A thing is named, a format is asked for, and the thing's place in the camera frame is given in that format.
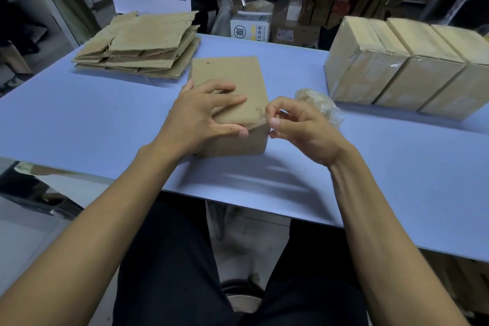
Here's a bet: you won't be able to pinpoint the person's right hand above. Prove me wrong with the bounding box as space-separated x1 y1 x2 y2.
265 96 356 168

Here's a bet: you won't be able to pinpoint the person's left hand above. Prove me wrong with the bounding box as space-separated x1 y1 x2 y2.
160 79 249 163

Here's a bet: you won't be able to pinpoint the clear tape strip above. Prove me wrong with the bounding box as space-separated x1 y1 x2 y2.
254 107 282 128

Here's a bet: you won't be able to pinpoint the plain brown cardboard box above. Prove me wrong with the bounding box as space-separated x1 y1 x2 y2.
189 56 272 158

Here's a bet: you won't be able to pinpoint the person's left forearm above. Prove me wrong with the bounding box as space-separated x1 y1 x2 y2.
0 142 182 326

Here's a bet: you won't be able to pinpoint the person's right forearm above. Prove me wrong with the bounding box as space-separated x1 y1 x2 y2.
329 146 470 326

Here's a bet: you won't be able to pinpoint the crumpled clear tape ball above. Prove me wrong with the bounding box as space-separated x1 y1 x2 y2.
295 88 345 128

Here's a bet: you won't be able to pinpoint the white printed carton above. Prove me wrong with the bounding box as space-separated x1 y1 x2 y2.
230 11 272 43

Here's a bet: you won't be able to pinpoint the pile of flattened cardboard boxes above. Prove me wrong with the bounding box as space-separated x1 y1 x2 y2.
72 10 202 80

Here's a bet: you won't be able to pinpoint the large brown background carton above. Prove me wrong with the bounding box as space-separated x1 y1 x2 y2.
272 12 321 48

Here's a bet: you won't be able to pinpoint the tape-wrapped cardboard box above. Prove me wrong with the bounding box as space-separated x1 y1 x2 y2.
324 16 410 105
374 17 467 112
419 23 489 121

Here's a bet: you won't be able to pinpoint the small white background box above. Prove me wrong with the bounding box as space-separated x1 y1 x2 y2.
286 0 303 21

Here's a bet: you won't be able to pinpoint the person's black trousers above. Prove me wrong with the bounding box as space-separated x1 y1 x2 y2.
112 191 370 326

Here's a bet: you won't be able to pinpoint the round stool base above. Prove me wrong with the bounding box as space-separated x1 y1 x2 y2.
221 279 265 314

